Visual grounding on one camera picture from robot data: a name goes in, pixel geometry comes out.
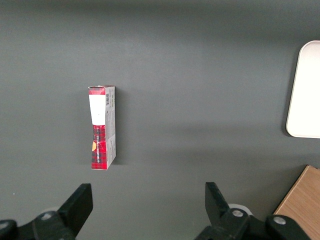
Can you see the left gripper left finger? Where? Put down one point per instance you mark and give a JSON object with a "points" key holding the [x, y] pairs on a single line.
{"points": [[80, 202]]}

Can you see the white rounded rectangular tray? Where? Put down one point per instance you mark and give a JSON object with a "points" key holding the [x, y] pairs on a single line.
{"points": [[307, 95]]}

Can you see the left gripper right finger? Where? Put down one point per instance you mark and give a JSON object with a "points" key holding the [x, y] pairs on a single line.
{"points": [[215, 202]]}

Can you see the red plaid cardboard box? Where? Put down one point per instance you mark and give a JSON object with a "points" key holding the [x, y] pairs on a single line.
{"points": [[98, 150]]}

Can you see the wooden drawer cabinet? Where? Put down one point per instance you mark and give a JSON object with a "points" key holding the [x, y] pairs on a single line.
{"points": [[305, 192]]}

